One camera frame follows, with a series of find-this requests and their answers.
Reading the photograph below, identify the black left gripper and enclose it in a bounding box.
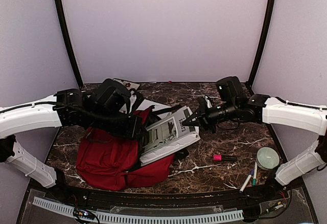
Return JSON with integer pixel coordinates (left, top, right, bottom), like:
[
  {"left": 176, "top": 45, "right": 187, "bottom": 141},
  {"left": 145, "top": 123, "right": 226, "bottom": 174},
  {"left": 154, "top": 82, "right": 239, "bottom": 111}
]
[{"left": 88, "top": 109, "right": 147, "bottom": 140}]

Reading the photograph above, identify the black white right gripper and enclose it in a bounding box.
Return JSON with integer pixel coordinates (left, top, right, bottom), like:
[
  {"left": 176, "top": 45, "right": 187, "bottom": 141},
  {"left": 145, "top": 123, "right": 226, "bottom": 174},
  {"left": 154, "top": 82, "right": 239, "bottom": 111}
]
[{"left": 182, "top": 100, "right": 238, "bottom": 134}]

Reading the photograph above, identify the grey ianra magazine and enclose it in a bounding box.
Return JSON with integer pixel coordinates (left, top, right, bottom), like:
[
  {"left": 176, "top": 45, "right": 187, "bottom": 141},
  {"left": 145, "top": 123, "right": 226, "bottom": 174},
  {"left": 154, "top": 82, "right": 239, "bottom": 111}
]
[{"left": 142, "top": 106, "right": 200, "bottom": 157}]

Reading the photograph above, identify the red student backpack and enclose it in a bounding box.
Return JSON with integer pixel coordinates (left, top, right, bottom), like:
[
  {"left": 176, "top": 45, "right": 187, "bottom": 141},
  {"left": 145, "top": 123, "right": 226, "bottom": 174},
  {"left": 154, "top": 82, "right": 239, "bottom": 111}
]
[{"left": 76, "top": 107, "right": 190, "bottom": 191}]

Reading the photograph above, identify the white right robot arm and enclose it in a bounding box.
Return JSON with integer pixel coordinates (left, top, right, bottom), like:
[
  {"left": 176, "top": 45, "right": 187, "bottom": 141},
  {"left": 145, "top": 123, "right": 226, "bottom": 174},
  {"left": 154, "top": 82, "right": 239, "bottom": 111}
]
[{"left": 182, "top": 76, "right": 326, "bottom": 200}]

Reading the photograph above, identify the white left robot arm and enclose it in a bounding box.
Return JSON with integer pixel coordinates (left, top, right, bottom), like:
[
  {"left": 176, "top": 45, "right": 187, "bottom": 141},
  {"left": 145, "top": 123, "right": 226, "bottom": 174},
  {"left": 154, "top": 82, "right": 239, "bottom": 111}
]
[{"left": 1, "top": 79, "right": 146, "bottom": 201}]

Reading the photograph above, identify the square floral ceramic plate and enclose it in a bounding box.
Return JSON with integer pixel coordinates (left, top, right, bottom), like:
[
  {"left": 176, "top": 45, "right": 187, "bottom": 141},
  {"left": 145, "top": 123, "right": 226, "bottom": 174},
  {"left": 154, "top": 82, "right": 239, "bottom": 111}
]
[{"left": 113, "top": 78, "right": 140, "bottom": 90}]

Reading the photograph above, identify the pink black highlighter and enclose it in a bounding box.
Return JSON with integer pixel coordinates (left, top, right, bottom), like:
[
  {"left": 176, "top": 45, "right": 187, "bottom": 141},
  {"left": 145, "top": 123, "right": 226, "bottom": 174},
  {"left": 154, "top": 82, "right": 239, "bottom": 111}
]
[{"left": 213, "top": 154, "right": 238, "bottom": 162}]

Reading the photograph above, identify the white blue marker pen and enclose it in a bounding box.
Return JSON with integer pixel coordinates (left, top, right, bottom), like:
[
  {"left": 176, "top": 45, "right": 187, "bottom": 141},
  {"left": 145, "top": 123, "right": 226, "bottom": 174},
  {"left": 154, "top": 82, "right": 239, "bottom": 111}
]
[{"left": 239, "top": 174, "right": 252, "bottom": 193}]

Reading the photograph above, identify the round glass jar lid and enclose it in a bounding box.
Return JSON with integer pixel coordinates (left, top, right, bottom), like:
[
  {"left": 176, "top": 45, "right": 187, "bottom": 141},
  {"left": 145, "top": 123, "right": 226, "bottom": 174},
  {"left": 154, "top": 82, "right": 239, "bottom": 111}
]
[{"left": 256, "top": 147, "right": 280, "bottom": 170}]

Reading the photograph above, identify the white teal marker pen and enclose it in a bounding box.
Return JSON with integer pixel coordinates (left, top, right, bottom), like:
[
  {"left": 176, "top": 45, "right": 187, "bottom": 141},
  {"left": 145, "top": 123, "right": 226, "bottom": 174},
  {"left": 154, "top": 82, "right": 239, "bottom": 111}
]
[{"left": 252, "top": 162, "right": 258, "bottom": 186}]

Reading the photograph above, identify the grey slotted cable duct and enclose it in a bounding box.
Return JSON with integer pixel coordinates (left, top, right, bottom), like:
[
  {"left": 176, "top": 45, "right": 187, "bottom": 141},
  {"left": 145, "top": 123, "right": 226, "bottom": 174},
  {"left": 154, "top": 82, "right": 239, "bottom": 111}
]
[{"left": 32, "top": 197, "right": 244, "bottom": 223}]

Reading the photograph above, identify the black front frame rail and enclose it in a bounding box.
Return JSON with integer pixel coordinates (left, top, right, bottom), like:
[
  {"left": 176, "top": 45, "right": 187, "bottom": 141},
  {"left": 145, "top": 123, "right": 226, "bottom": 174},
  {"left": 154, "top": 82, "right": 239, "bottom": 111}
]
[{"left": 17, "top": 180, "right": 318, "bottom": 223}]

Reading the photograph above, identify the black left frame post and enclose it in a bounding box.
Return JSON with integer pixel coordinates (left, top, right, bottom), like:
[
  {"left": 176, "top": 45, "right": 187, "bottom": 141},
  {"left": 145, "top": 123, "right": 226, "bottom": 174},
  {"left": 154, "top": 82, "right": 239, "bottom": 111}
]
[{"left": 54, "top": 0, "right": 84, "bottom": 88}]

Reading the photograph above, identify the black frame post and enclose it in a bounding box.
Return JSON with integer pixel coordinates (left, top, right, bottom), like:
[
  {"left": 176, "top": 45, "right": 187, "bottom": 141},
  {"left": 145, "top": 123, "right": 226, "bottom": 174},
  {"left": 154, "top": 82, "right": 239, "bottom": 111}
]
[
  {"left": 246, "top": 0, "right": 275, "bottom": 89},
  {"left": 54, "top": 0, "right": 84, "bottom": 88}
]

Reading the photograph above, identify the black right frame post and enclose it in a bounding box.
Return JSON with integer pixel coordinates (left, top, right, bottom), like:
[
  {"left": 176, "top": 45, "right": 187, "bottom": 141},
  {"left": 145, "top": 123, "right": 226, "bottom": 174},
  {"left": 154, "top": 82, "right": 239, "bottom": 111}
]
[{"left": 246, "top": 0, "right": 275, "bottom": 89}]

